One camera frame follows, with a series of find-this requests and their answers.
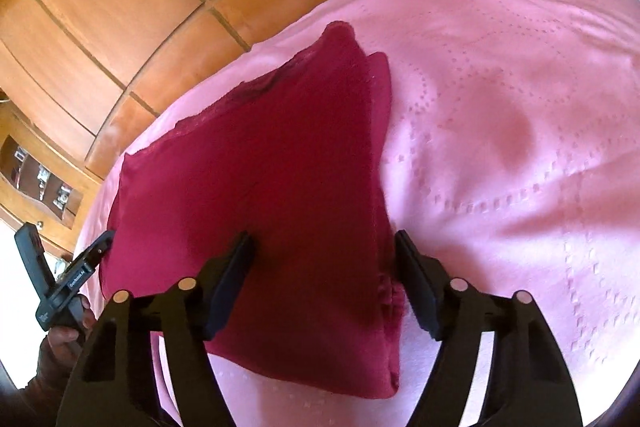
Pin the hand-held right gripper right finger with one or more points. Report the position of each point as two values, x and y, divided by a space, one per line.
417 287

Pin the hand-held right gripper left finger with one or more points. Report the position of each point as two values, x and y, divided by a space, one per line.
227 287

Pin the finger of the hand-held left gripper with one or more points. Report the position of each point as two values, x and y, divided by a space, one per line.
97 247

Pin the dark red garment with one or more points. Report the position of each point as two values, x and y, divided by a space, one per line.
275 167

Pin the person's left forearm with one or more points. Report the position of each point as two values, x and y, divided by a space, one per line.
45 369

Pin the person's left hand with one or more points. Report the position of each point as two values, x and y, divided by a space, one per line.
67 344

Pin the wooden glass-front cabinet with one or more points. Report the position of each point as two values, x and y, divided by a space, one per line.
30 177

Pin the pink blanket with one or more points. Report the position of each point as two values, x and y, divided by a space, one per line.
500 107

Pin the wooden wardrobe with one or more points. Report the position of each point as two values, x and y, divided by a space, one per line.
125 7

